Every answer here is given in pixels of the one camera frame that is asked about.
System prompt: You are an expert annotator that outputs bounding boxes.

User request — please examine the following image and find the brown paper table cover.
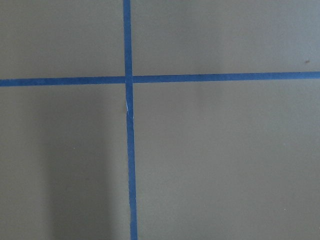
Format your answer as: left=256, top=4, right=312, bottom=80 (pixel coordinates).
left=0, top=0, right=320, bottom=240

